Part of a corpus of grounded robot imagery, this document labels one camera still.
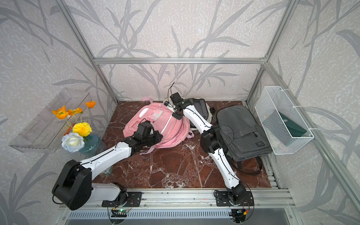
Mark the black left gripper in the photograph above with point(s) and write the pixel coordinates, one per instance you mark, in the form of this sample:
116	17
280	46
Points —
157	135

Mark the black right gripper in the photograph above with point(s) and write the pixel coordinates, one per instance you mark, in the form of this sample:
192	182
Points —
176	116

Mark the pink backpack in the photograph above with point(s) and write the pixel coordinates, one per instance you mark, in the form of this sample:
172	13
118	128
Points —
174	131

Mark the grey fabric backpack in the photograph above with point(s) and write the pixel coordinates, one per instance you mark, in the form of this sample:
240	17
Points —
242	136

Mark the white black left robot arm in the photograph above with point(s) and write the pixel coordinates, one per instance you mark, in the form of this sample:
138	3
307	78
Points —
75	187

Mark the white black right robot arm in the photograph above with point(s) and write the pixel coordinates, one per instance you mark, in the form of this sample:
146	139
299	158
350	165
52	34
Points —
212	143

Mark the teal glass vase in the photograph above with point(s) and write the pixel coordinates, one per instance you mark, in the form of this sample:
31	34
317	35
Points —
93	145

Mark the green labelled tin can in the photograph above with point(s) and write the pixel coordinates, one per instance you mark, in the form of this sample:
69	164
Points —
106	172

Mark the yellow artificial flower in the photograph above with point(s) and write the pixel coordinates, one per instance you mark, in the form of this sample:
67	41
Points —
82	129

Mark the small orange artificial flower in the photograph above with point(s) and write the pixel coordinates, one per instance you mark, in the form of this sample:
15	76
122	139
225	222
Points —
90	104

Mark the white artificial rose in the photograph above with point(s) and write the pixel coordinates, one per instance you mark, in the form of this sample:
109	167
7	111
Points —
72	142

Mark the left controller circuit board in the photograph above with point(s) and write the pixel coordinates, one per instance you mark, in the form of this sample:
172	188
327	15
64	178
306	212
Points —
117	212

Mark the controller circuit board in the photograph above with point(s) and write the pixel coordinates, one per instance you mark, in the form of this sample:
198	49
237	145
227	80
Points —
238	215
117	212

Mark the orange artificial poppy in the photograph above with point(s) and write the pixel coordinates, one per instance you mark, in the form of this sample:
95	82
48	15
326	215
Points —
61	113

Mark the green book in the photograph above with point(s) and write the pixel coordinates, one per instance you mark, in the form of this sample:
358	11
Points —
283	128

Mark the clear plastic shelf tray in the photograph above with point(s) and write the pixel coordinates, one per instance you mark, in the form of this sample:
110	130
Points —
44	134

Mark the right controller circuit board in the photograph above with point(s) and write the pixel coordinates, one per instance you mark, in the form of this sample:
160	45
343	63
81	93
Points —
238	215

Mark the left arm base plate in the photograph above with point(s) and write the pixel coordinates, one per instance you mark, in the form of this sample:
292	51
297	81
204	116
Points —
132	199

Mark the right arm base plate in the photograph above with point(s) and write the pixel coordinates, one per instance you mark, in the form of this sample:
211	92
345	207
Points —
222	199

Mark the white wire mesh basket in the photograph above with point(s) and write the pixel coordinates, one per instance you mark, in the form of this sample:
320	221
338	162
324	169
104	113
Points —
274	98

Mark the aluminium mounting rail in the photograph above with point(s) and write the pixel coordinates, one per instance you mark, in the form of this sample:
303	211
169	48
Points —
203	198

